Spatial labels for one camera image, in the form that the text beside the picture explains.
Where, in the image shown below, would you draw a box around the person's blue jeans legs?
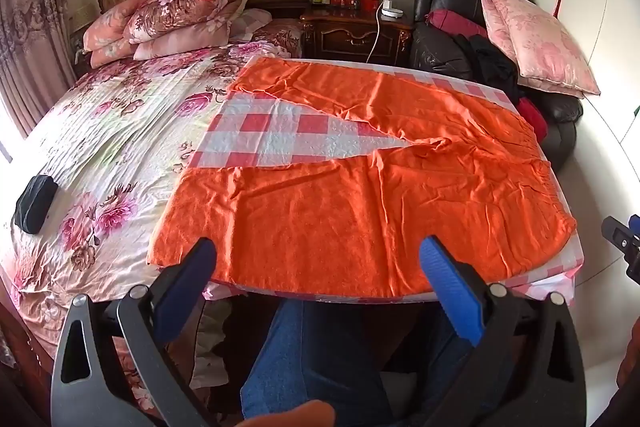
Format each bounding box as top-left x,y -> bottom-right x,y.
240,299 -> 516,427

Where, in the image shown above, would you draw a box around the large pink satin pillow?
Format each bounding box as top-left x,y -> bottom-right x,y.
486,0 -> 601,96

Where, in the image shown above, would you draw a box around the orange pants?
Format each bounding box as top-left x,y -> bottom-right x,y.
146,57 -> 577,299

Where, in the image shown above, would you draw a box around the maroon cushion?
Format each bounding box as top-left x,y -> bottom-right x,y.
425,9 -> 488,38

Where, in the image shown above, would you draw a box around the pale pink pillow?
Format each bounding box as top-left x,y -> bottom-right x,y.
134,23 -> 233,60

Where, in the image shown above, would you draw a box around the red white checkered tablecloth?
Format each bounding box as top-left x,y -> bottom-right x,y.
187,56 -> 586,308

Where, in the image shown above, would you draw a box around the black pouch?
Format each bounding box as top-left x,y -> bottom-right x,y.
14,175 -> 60,234

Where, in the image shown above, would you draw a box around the red cloth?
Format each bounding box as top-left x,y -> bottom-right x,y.
515,97 -> 549,142

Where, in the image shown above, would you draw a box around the black leather sofa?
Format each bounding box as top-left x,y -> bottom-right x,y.
410,0 -> 583,172

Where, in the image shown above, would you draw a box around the dark wooden nightstand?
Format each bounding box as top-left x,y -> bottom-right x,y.
300,2 -> 416,65

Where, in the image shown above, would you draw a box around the pink floral pillow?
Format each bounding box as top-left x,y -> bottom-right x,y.
82,0 -> 151,68

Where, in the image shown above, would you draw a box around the stack of pink floral pillows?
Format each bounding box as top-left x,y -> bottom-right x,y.
122,0 -> 253,45

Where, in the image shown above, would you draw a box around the white charger cable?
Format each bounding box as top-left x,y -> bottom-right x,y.
366,0 -> 394,64

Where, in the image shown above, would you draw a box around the patterned pink curtain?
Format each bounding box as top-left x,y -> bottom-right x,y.
0,0 -> 81,142

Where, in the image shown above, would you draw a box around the white checkered pillow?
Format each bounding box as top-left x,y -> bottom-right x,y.
230,8 -> 273,42

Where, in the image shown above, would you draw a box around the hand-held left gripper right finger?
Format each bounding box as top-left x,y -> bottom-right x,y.
419,236 -> 587,427

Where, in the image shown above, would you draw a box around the floral bed sheet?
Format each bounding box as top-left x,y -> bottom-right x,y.
0,19 -> 306,418

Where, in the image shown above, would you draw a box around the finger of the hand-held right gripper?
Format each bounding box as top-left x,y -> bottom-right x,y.
601,214 -> 640,284

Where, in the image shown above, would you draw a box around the person's right forearm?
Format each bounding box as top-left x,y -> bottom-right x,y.
616,341 -> 640,389

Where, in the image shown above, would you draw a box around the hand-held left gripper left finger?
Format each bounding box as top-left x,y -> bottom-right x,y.
50,237 -> 221,427

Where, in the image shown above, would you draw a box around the black clothes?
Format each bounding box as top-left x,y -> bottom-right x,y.
452,34 -> 523,95

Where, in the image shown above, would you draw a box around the small pink satin pillow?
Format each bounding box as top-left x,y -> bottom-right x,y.
480,0 -> 521,62

